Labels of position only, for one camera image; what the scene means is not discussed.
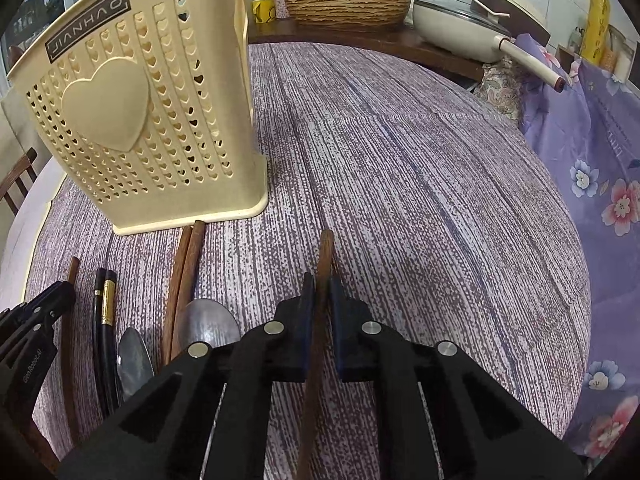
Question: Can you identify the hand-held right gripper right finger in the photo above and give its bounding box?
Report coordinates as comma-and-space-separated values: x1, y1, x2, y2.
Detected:
327, 280, 586, 480

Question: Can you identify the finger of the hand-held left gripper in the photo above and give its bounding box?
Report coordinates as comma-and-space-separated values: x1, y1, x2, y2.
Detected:
0, 322, 58, 361
0, 281, 77, 333

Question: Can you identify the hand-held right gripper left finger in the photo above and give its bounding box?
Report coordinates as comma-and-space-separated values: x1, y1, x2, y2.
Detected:
57, 272, 321, 480

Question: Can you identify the brown wooden chopstick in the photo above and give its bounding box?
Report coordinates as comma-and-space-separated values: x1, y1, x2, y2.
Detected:
170, 220, 207, 361
161, 226, 195, 367
60, 256, 82, 446
299, 229, 336, 480

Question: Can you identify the small steel spoon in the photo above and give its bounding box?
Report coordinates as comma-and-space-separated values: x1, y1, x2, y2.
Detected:
117, 327, 155, 403

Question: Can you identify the cream perforated utensil holder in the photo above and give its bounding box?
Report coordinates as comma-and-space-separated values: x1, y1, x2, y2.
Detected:
0, 0, 271, 237

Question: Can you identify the large steel spoon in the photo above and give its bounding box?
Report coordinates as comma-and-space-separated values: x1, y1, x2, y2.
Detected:
175, 298, 242, 358

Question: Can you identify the wooden chair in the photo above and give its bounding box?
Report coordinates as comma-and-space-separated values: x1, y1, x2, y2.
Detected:
0, 147, 38, 216

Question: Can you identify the purple striped tablecloth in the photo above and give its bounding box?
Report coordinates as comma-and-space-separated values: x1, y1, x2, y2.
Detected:
22, 42, 593, 480

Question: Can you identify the paisley patterned cloth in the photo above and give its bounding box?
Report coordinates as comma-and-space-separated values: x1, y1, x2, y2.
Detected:
472, 57, 526, 121

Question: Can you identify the woven wicker basket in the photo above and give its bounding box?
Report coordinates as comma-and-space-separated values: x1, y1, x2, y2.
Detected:
283, 0, 412, 28

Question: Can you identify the purple floral cloth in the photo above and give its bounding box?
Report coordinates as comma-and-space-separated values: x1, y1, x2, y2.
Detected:
515, 32, 640, 461

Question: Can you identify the white frying pan with lid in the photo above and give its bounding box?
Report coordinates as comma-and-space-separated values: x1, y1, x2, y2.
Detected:
412, 0, 568, 93

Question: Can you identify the white rice paddle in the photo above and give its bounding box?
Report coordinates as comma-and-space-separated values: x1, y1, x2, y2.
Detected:
457, 0, 511, 17

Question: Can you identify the white and brown pot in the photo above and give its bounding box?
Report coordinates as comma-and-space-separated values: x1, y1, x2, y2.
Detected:
472, 0, 551, 43

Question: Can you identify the yellow packet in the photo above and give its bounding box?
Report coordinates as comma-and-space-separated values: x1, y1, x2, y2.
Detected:
580, 0, 612, 66

